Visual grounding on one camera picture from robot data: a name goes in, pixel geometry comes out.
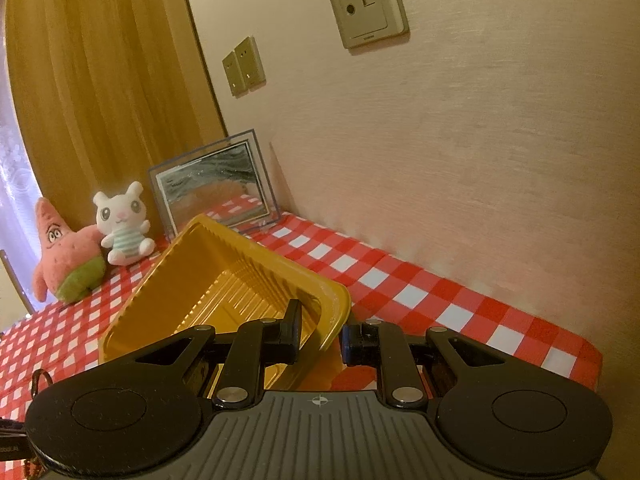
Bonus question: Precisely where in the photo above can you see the beige wall socket plate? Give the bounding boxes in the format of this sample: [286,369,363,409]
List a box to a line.
[325,0,410,50]

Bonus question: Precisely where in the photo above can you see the red checkered tablecloth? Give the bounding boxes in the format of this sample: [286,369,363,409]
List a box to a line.
[0,208,603,423]

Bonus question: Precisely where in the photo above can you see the brown curtain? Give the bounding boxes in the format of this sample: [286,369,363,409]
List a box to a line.
[4,0,226,233]

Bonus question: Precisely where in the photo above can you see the white bunny plush toy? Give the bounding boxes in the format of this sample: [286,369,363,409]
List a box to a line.
[92,181,156,266]

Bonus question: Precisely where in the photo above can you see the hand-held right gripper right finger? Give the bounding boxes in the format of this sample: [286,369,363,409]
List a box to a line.
[340,319,507,408]

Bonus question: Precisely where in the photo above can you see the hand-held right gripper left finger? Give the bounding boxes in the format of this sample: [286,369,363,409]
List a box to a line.
[120,299,303,411]

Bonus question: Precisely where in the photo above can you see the yellow plastic tray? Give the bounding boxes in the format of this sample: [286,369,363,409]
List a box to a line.
[98,213,352,392]

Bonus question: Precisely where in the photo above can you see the clear sand art frame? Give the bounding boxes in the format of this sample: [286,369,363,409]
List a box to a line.
[147,130,282,241]

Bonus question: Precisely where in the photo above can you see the white lace curtain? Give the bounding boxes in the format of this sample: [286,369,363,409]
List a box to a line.
[0,70,46,316]

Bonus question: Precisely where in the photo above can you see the pink starfish plush toy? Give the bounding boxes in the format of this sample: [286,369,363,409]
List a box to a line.
[33,197,107,304]

